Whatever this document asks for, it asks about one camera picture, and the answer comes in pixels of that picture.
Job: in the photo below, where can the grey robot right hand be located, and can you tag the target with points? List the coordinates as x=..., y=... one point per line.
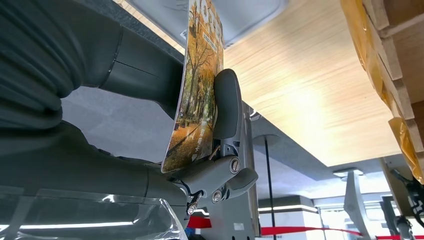
x=82, y=172

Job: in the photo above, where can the clear plastic hand film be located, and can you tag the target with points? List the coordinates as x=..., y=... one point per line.
x=99, y=218

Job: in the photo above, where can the grey white card reader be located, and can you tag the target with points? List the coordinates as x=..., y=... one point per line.
x=246, y=18

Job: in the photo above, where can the black stanchion pole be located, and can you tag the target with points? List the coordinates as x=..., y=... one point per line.
x=269, y=182

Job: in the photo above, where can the red floor strip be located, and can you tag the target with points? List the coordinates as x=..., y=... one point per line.
x=298, y=230

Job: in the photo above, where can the grey floor stand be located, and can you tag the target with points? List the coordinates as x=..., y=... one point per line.
x=356, y=205

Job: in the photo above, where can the wooden furniture panel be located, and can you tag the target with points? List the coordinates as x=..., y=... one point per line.
x=396, y=185

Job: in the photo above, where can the yellow tape strip on box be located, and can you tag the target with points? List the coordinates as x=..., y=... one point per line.
x=405, y=142

